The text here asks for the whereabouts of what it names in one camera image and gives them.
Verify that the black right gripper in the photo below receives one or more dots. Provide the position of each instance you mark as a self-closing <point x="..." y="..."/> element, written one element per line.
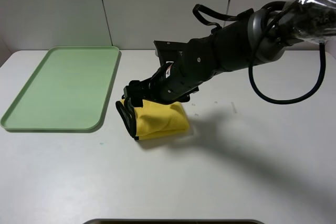
<point x="172" y="81"/>

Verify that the yellow towel with black trim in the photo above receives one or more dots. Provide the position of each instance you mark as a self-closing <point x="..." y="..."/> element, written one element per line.
<point x="152" y="120"/>

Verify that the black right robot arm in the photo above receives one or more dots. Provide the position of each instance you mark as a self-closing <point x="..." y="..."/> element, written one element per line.
<point x="243" y="41"/>

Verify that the green plastic tray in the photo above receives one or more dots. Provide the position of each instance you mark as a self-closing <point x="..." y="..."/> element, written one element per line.
<point x="67" y="92"/>

